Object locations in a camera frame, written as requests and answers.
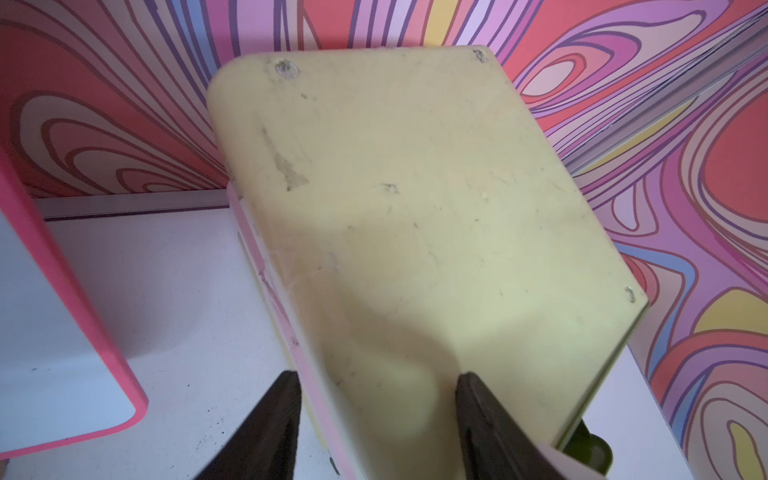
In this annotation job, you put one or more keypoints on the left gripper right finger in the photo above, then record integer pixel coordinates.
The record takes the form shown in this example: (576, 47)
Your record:
(493, 445)

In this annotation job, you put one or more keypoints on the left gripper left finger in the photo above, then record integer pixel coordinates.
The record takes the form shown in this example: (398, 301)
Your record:
(265, 444)

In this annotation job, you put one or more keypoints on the green drawer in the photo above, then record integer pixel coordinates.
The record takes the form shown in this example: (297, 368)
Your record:
(589, 449)

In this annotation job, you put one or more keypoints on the yellow green drawer cabinet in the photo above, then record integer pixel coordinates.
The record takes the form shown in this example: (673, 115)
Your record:
(408, 221)

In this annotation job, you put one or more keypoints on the pink framed whiteboard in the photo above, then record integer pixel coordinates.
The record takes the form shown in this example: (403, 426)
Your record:
(63, 379)

